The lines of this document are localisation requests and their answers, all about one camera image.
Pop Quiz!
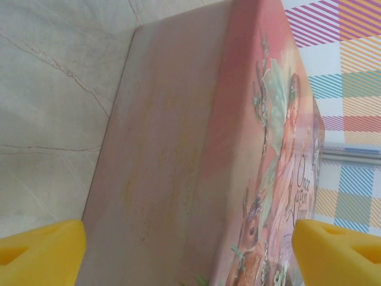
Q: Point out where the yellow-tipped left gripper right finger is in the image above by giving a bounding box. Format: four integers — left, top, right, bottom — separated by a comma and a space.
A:
291, 219, 381, 286

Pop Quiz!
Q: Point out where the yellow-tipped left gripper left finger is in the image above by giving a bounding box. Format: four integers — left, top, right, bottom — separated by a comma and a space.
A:
0, 219, 88, 286

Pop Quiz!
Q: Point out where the pink illustrated tin box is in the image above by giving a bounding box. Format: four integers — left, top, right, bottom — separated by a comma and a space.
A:
74, 0, 327, 286

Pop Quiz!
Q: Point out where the aluminium corner post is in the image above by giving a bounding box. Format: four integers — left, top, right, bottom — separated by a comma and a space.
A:
323, 145, 381, 164

